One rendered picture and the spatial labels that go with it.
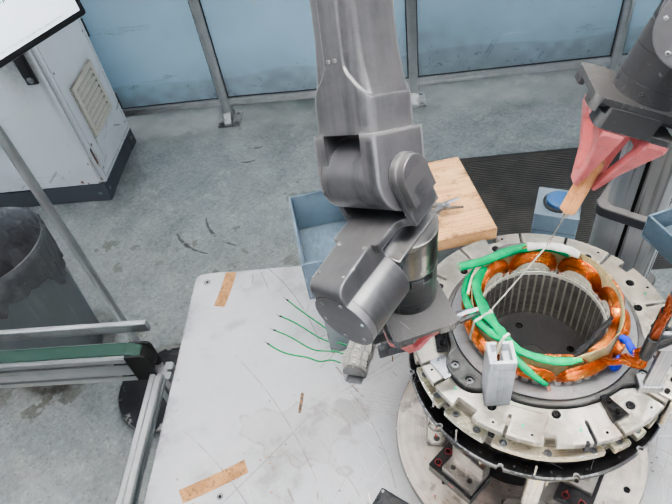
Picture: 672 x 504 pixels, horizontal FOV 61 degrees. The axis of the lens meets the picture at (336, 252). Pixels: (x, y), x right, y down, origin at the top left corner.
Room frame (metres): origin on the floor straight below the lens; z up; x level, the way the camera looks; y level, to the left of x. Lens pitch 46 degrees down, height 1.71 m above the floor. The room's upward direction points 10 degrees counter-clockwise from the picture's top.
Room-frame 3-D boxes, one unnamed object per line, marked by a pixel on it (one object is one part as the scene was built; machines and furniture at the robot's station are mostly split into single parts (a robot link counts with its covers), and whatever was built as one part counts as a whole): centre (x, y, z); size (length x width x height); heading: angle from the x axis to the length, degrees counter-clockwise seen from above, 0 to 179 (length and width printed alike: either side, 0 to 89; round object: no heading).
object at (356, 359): (0.60, -0.01, 0.80); 0.10 x 0.05 x 0.04; 156
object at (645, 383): (0.30, -0.32, 1.15); 0.03 x 0.02 x 0.12; 76
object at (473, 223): (0.70, -0.15, 1.05); 0.20 x 0.19 x 0.02; 93
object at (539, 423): (0.40, -0.24, 1.09); 0.32 x 0.32 x 0.01
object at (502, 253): (0.47, -0.22, 1.15); 0.15 x 0.04 x 0.02; 84
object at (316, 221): (0.69, 0.01, 0.92); 0.17 x 0.11 x 0.28; 3
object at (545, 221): (0.67, -0.38, 0.91); 0.07 x 0.07 x 0.25; 62
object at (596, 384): (0.40, -0.24, 1.05); 0.22 x 0.22 x 0.12
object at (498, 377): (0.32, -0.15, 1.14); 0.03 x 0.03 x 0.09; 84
